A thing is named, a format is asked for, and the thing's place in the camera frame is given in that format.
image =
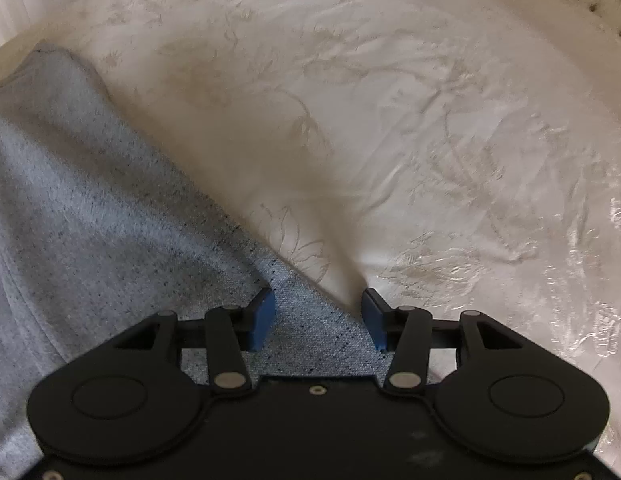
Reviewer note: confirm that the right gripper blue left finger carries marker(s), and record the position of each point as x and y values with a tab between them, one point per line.
258	318

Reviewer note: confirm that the grey knit pants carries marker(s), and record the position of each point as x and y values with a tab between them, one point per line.
99	230

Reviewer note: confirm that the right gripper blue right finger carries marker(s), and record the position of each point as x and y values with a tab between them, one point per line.
384	324

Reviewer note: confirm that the white floral bedspread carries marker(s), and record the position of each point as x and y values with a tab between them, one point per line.
451	154

